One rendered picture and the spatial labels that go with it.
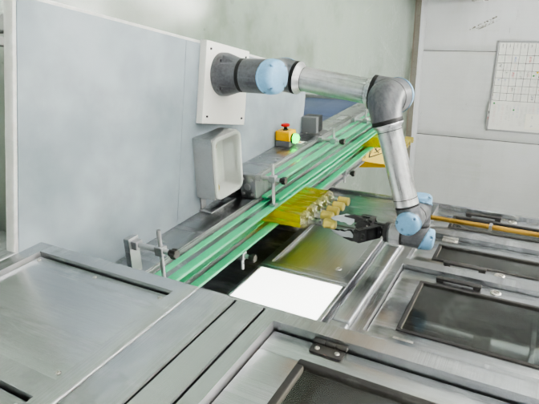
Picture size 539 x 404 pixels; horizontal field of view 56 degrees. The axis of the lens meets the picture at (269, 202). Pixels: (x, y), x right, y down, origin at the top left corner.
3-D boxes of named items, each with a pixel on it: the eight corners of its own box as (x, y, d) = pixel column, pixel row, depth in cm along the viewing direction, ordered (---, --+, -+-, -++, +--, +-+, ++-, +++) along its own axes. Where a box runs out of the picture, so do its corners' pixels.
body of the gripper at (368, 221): (359, 232, 189) (391, 237, 183) (352, 239, 181) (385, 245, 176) (361, 212, 186) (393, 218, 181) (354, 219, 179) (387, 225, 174)
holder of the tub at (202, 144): (198, 211, 184) (216, 214, 180) (192, 138, 174) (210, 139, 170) (224, 195, 198) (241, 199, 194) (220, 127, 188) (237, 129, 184)
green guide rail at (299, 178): (261, 197, 197) (279, 200, 193) (261, 195, 196) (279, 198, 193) (389, 111, 338) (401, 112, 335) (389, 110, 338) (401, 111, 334)
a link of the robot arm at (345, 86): (257, 55, 177) (410, 82, 155) (277, 54, 190) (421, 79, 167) (253, 89, 181) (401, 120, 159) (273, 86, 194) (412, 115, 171)
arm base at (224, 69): (210, 51, 171) (234, 52, 166) (234, 53, 184) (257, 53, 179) (209, 96, 175) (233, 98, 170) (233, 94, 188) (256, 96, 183)
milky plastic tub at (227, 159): (197, 198, 182) (217, 201, 178) (192, 137, 173) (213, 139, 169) (224, 183, 196) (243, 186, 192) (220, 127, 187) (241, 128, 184)
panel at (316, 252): (188, 334, 150) (291, 369, 134) (188, 326, 149) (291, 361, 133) (313, 223, 223) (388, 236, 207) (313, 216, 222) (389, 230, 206)
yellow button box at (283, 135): (274, 146, 229) (289, 147, 225) (273, 129, 226) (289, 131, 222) (281, 142, 234) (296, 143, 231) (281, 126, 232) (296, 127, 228)
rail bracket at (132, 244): (113, 275, 145) (175, 293, 135) (104, 222, 139) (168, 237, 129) (125, 268, 149) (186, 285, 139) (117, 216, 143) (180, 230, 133)
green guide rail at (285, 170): (261, 179, 194) (279, 183, 190) (261, 177, 194) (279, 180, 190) (390, 100, 336) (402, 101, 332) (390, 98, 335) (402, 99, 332)
